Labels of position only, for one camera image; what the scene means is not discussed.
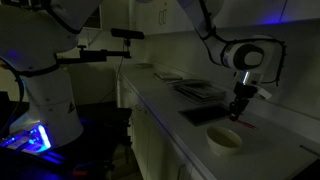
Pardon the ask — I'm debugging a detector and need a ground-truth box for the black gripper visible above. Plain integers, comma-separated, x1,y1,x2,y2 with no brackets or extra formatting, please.
228,80,260,122

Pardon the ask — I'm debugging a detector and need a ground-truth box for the white ceramic bowl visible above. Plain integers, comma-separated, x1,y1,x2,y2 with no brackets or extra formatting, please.
205,125,244,157

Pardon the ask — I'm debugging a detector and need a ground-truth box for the black inset counter panel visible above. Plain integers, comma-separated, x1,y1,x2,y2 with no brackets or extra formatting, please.
178,103,243,127

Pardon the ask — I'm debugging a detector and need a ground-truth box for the stack of dark flat trays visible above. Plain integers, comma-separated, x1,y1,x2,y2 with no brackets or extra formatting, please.
173,79,228,104

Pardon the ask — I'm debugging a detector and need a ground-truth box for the small flat grey pad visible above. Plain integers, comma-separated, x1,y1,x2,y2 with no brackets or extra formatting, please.
153,71,183,82

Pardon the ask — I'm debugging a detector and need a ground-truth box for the white base cabinet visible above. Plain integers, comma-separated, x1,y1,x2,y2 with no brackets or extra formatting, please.
117,73,208,180

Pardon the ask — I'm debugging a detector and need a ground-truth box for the small round flat dish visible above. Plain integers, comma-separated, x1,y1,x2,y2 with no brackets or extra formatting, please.
135,62,154,70

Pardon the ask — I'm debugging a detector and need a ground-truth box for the white wall cabinet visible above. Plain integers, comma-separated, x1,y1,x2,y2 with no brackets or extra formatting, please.
133,0,320,36

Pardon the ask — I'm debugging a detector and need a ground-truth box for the black bar stereo camera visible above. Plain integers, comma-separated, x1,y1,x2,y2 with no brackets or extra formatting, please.
110,27,146,41

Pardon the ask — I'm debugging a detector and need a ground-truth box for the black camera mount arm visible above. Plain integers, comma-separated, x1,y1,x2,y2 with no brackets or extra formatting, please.
56,44,132,66

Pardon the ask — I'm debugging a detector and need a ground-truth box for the open wall shelf unit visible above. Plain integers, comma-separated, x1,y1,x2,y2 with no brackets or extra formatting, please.
81,4,103,30

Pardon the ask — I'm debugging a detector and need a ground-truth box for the blue lit robot base plate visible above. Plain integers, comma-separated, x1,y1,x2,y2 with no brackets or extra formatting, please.
0,123,53,155

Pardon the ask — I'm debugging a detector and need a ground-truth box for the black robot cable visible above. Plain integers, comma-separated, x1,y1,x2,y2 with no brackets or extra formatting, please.
0,58,30,138

